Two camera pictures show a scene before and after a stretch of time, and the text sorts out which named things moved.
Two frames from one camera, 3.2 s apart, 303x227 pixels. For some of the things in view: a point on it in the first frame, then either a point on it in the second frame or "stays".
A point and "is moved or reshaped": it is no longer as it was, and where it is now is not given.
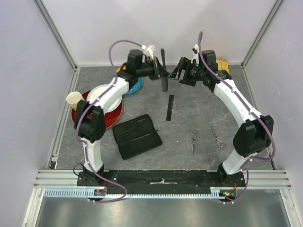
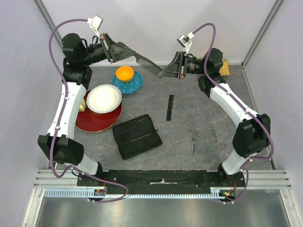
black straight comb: (170, 108) stays
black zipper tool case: (136, 135) stays
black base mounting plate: (161, 181) stays
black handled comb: (164, 80) is moved or reshaped
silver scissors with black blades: (194, 133) stays
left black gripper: (158, 70) to (116, 52)
